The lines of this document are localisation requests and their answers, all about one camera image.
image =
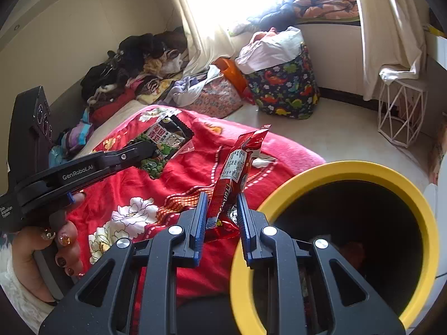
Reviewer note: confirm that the white plastic bag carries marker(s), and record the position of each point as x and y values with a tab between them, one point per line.
269	50

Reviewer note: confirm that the orange plastic bag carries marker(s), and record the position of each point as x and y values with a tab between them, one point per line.
232	71

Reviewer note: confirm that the yellow-rimmed black trash bin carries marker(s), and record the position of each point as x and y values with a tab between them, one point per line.
349	169

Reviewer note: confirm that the cream curtain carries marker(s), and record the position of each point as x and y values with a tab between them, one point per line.
206	31
387	24

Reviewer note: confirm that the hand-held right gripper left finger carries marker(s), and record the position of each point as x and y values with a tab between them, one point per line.
199	223

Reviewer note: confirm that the red floral blanket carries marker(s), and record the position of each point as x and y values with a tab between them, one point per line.
174	188

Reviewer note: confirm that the green and black snack packet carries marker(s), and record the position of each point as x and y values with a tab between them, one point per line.
167	143

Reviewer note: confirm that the red snack packet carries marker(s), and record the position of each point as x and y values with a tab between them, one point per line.
237	167

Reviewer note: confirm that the beige mattress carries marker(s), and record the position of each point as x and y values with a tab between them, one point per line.
115	125

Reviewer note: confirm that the pile of dark clothes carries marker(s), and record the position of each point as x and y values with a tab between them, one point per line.
136	47

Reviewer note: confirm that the dinosaur print laundry basket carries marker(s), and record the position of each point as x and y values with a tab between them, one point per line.
286	90

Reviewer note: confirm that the pink floral fabric bag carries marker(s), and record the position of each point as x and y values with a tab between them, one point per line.
216	99

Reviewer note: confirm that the white dresser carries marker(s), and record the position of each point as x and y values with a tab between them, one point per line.
440	52

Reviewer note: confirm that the dark puffer jacket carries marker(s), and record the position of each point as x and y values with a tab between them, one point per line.
272	15

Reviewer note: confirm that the blue patterned cloth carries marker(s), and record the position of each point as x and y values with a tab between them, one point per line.
75	136

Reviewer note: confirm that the white cloth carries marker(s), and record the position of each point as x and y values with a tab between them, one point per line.
398	73

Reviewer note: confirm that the orange cloth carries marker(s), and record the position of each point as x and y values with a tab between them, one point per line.
262	36

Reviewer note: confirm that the lavender and white clothes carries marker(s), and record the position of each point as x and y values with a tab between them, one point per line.
185	89

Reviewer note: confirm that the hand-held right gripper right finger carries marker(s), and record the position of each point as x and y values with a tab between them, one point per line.
246	226

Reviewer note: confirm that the brown patterned blanket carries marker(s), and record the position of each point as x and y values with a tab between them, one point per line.
150	89

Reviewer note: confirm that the person's left forearm white sleeve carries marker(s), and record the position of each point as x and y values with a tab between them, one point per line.
17	303

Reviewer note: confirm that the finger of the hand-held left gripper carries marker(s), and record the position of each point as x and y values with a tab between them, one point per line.
125	157

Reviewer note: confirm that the folded red cloth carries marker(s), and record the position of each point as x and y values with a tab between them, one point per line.
111	110

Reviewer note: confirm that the person's left hand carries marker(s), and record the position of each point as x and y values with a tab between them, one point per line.
31	240

